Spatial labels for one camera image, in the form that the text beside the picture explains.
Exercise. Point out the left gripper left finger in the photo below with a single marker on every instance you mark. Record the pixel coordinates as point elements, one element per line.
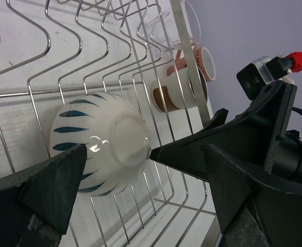
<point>36,203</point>

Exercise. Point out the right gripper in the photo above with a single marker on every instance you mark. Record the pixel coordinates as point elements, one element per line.
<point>257,138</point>

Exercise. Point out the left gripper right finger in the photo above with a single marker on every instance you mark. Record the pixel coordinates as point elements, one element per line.
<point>254,207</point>

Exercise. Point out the brown and white cup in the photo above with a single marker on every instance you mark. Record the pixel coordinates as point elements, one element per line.
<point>172,91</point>

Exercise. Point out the pink mug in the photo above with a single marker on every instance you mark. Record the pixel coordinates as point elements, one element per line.
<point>203,59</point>

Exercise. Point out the white blue-striped bowl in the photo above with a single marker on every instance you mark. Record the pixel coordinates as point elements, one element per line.
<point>115,135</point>

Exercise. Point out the clear glass tumbler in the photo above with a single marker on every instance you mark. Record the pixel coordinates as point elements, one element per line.
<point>159,30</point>

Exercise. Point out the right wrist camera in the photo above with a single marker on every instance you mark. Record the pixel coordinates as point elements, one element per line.
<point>264,71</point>

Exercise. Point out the metal wire dish rack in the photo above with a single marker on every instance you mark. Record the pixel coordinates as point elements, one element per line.
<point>54,51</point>

